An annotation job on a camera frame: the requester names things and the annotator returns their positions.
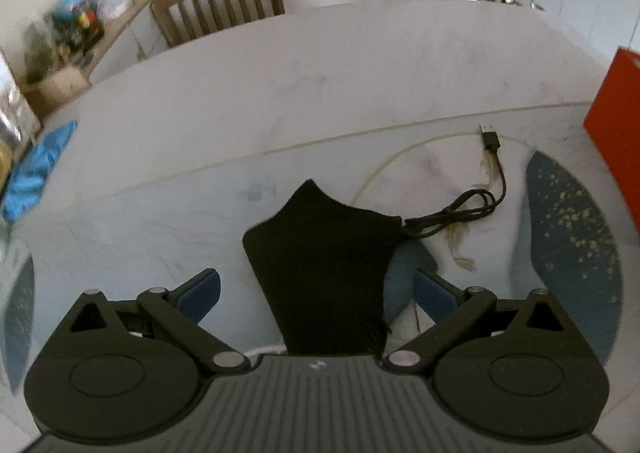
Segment blue snack bag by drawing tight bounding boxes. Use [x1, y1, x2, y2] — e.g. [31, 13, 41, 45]
[51, 0, 98, 29]

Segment brown wooden chair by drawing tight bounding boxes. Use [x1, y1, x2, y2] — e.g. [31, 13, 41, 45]
[150, 0, 285, 48]

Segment black usb cable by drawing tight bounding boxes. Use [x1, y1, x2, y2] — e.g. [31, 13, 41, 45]
[403, 122, 509, 240]

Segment blue patterned table mat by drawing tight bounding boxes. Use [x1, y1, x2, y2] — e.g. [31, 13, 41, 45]
[1, 105, 639, 404]

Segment black fabric pouch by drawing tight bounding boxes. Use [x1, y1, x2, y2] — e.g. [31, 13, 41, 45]
[242, 180, 402, 357]

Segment wooden side shelf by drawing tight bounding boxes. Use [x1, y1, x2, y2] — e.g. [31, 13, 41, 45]
[19, 0, 170, 122]

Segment blue rubber gloves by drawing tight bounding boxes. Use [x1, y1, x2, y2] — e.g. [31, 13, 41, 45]
[1, 120, 78, 224]

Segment red white cardboard box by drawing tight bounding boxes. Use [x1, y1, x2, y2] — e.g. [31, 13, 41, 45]
[584, 48, 640, 229]

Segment cardboard box on shelf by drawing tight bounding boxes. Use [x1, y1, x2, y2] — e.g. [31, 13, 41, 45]
[22, 65, 91, 120]

